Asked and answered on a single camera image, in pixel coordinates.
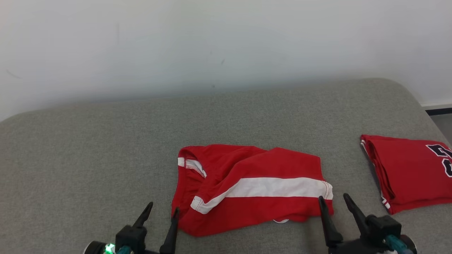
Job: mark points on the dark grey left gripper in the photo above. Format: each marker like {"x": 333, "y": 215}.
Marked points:
{"x": 146, "y": 252}

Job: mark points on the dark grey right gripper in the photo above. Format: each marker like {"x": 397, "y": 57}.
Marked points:
{"x": 356, "y": 247}

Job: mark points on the red shirt with white collar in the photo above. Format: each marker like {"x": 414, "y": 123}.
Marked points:
{"x": 406, "y": 169}

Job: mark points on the red shorts with white stripe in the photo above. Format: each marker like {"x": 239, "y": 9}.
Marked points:
{"x": 247, "y": 165}

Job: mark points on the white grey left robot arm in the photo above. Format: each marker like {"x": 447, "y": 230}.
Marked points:
{"x": 95, "y": 248}

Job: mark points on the grey fabric sofa seat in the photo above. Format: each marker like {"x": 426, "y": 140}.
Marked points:
{"x": 106, "y": 141}

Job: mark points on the white skirting board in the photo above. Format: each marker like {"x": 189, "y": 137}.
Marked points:
{"x": 438, "y": 106}

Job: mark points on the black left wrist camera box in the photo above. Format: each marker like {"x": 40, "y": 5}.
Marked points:
{"x": 130, "y": 236}

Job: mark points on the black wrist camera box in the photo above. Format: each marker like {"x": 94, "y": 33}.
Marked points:
{"x": 383, "y": 227}
{"x": 130, "y": 236}

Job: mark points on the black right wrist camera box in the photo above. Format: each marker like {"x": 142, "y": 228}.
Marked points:
{"x": 383, "y": 227}

